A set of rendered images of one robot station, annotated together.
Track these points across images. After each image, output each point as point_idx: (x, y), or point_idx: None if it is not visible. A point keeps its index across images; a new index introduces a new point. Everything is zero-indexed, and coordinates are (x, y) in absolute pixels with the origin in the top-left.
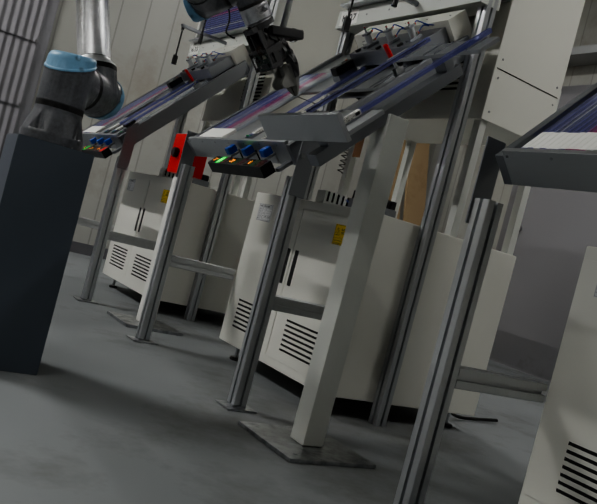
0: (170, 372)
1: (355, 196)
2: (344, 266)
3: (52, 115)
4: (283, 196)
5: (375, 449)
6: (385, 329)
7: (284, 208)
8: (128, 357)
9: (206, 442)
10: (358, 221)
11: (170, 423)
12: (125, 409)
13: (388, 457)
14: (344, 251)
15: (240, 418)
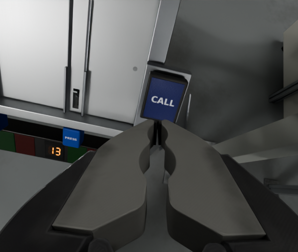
0: (65, 162)
1: (277, 149)
2: (243, 160)
3: None
4: None
5: (191, 115)
6: None
7: (153, 150)
8: (31, 177)
9: None
10: (274, 156)
11: (165, 231)
12: (146, 249)
13: (201, 118)
14: (245, 158)
15: (152, 173)
